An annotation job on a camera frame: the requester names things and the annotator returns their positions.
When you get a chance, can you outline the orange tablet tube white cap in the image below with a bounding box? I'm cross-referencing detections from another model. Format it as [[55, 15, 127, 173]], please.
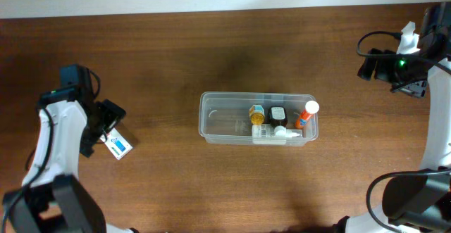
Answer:
[[295, 100, 320, 130]]

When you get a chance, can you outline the clear plastic container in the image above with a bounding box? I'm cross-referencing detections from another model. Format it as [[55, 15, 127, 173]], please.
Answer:
[[199, 92, 319, 146]]

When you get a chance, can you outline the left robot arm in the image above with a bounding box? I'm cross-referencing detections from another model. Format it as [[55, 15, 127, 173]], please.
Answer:
[[1, 64, 126, 232]]

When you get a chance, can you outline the gold lid small jar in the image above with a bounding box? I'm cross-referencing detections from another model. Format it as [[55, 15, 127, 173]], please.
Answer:
[[249, 104, 265, 125]]

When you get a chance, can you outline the dark bottle white cap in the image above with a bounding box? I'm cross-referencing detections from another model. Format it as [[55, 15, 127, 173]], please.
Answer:
[[268, 106, 288, 137]]

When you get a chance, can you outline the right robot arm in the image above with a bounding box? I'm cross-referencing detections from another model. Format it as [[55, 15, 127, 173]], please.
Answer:
[[334, 1, 450, 233]]

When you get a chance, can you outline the white pump bottle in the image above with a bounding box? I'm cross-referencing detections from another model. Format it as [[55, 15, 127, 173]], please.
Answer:
[[252, 124, 302, 145]]

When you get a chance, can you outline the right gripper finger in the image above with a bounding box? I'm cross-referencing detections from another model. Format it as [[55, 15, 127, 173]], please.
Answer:
[[390, 80, 428, 98], [357, 57, 381, 81]]

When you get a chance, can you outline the white Panadol box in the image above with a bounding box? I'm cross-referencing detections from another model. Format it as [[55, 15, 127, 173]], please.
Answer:
[[100, 128, 133, 160]]

